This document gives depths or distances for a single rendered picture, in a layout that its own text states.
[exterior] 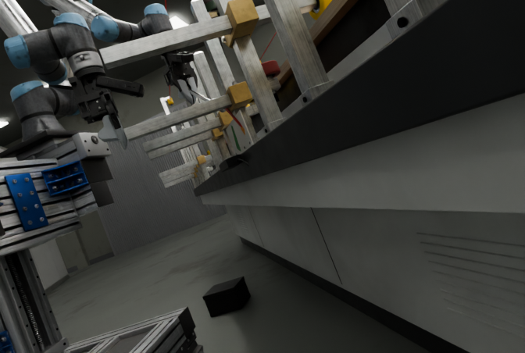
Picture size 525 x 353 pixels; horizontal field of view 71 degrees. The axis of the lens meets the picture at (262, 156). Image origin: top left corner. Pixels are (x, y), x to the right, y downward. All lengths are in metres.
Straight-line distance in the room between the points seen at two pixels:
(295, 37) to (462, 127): 0.30
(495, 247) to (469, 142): 0.39
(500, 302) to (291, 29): 0.60
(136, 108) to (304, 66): 8.59
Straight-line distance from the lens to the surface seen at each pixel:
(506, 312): 0.82
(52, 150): 1.52
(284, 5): 0.60
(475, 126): 0.37
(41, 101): 1.62
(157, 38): 0.78
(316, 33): 0.89
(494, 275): 0.79
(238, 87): 0.99
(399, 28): 0.37
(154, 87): 8.91
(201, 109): 1.00
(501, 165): 0.37
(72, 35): 1.06
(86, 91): 1.03
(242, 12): 0.79
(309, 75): 0.57
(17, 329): 1.41
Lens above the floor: 0.64
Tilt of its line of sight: 2 degrees up
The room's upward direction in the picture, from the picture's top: 22 degrees counter-clockwise
